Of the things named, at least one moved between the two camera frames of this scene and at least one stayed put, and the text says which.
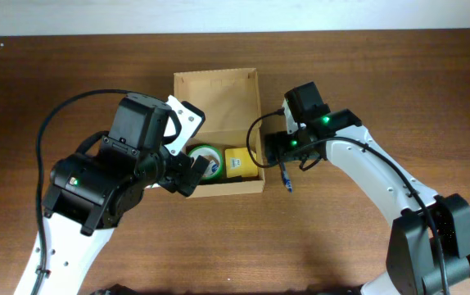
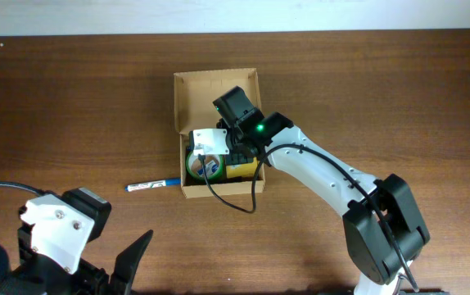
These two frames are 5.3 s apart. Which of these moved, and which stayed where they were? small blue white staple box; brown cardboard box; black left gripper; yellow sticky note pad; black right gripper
Moved: black right gripper; black left gripper
Stayed: brown cardboard box; small blue white staple box; yellow sticky note pad
